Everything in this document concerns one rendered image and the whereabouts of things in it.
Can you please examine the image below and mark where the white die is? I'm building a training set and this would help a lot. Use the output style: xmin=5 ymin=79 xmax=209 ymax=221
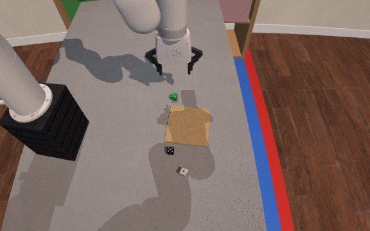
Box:
xmin=179 ymin=167 xmax=188 ymax=177

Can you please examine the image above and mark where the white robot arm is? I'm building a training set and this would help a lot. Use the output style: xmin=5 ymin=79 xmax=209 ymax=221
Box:
xmin=0 ymin=0 xmax=187 ymax=123

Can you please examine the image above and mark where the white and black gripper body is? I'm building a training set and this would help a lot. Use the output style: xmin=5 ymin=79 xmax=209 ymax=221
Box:
xmin=155 ymin=29 xmax=191 ymax=65

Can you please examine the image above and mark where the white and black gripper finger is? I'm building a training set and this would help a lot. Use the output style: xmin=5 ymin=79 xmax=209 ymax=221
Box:
xmin=145 ymin=48 xmax=162 ymax=76
xmin=188 ymin=47 xmax=203 ymax=74

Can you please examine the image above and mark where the green die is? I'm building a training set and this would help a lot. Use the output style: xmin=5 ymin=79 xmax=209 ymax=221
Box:
xmin=171 ymin=93 xmax=177 ymax=101

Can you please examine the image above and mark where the black die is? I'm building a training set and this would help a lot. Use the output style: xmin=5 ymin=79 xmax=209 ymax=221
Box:
xmin=167 ymin=146 xmax=174 ymax=155

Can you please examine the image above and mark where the tan mat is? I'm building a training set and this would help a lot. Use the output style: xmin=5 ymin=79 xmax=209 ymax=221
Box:
xmin=164 ymin=105 xmax=211 ymax=147

